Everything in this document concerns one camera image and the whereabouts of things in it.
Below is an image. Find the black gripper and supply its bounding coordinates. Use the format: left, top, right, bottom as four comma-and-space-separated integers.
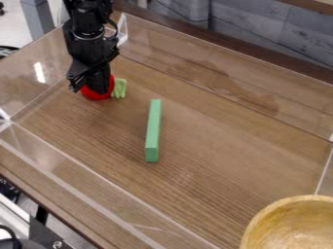
63, 20, 119, 94

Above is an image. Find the clear acrylic corner bracket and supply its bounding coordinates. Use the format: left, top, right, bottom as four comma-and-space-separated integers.
106, 13, 129, 46

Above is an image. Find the wooden bowl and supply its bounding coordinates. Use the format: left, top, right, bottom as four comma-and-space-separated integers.
240, 195, 333, 249

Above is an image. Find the green rectangular block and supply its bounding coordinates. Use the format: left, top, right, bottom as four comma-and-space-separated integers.
145, 99, 162, 162

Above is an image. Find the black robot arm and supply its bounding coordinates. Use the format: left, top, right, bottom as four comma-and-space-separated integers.
63, 0, 119, 100

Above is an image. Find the black cable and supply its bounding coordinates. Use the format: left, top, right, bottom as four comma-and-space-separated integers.
0, 223, 24, 249

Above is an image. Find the black equipment with screw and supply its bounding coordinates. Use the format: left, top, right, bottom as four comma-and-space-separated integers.
24, 218, 74, 249

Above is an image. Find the red plush fruit green stem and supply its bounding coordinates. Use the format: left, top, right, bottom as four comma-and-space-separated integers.
79, 75, 127, 100

